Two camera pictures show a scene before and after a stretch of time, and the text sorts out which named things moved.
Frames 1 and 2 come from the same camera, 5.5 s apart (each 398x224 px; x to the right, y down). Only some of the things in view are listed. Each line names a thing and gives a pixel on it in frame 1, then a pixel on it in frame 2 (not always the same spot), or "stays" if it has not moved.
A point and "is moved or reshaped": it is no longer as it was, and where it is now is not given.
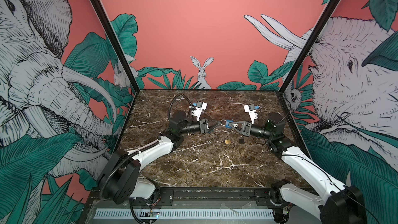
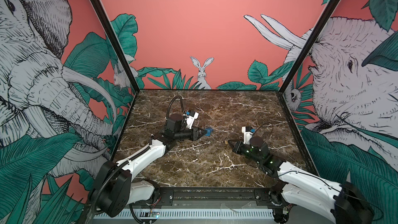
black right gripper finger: [239, 123] → [233, 143]
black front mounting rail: [215, 197] stays
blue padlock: [227, 124] is moved or reshaped
